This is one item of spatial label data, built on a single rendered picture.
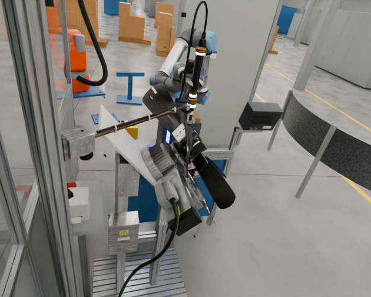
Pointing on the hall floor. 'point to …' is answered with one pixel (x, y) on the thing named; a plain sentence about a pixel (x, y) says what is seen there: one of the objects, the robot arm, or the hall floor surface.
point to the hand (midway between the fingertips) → (196, 83)
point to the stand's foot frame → (135, 284)
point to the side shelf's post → (84, 264)
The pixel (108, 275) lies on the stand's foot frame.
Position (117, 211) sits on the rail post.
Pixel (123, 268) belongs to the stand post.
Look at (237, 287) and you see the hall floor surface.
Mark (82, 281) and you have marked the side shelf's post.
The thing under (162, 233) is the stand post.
